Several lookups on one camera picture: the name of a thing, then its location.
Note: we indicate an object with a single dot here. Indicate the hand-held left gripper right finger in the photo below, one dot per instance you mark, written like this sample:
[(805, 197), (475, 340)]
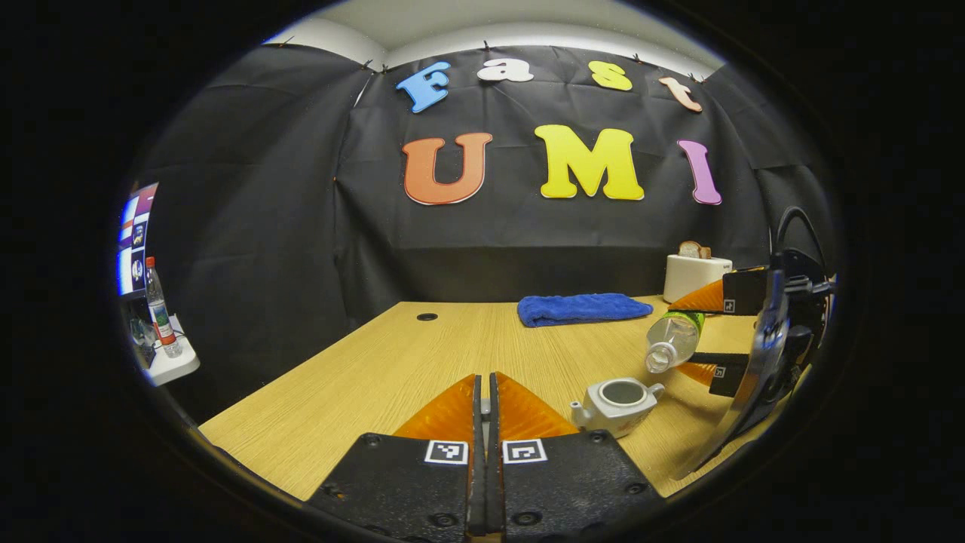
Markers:
[(573, 483)]

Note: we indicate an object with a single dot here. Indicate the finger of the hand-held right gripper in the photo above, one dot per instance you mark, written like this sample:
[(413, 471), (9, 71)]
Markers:
[(742, 290), (727, 373)]

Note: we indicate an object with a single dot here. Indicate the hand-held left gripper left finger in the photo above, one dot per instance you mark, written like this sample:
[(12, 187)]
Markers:
[(392, 483)]

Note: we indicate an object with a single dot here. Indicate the green label water bottle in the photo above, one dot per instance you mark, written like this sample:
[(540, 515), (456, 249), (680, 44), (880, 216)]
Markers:
[(671, 339)]

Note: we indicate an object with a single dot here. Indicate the white ceramic teacup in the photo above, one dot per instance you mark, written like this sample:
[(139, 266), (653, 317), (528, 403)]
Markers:
[(614, 415)]

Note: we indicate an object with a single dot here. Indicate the white teacup lid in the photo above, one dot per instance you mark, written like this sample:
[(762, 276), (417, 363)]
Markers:
[(486, 411)]

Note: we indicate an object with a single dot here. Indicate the red cap plastic bottle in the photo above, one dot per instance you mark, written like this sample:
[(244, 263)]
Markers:
[(160, 309)]

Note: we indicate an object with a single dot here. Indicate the white toaster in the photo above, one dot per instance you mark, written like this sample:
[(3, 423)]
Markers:
[(693, 279)]

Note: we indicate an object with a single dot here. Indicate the large bread slice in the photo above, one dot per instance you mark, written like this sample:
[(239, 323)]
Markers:
[(690, 250)]

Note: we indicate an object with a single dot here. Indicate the blue towel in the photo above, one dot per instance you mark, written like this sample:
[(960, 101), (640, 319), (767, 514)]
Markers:
[(580, 309)]

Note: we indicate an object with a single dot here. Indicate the black backdrop cloth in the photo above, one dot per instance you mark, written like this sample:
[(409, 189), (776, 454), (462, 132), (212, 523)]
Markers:
[(528, 249)]

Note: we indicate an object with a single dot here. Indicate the white side shelf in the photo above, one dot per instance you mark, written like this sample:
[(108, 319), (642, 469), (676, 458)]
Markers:
[(177, 366)]

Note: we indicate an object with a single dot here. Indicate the computer monitor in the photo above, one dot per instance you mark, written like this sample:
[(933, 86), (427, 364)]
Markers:
[(136, 241)]

